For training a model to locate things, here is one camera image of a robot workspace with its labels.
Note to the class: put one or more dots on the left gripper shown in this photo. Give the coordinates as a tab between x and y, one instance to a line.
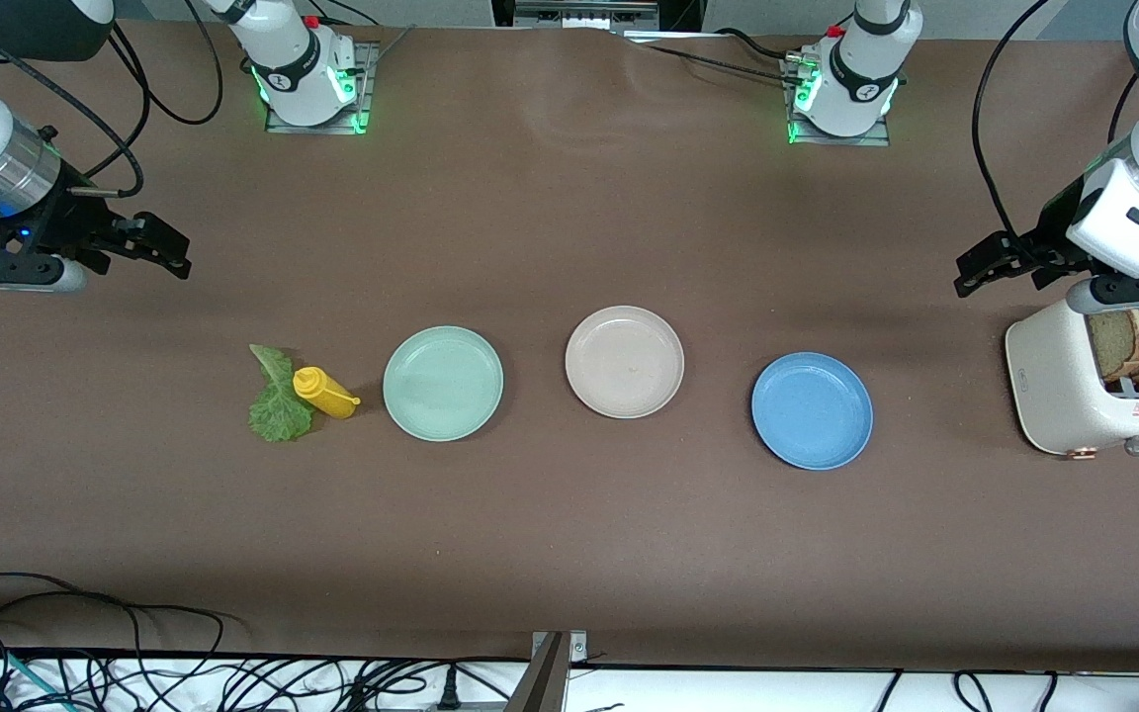
1046	240

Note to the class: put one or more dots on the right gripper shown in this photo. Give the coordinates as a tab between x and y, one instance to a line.
68	223

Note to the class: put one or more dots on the brown bread slice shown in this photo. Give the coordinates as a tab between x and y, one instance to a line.
1113	346

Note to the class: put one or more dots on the green lettuce leaf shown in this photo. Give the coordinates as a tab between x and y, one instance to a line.
278	410

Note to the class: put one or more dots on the yellow mustard squeeze bottle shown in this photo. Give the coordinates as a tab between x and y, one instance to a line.
322	391

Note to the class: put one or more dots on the beige plate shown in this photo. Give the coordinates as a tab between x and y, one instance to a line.
624	361

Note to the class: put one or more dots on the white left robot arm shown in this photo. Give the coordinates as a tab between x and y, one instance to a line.
861	69

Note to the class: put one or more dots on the blue plate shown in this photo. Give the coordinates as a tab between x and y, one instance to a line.
812	410

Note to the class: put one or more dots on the mint green plate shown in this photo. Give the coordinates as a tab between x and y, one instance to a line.
443	384

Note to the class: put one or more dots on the cream white toaster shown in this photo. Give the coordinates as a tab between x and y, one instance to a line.
1054	386

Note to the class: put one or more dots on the black and silver device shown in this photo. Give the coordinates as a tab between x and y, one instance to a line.
584	15

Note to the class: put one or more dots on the black power plug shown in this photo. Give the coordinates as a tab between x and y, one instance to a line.
449	692

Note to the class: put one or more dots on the grey metal bracket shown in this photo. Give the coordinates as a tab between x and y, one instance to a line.
550	682

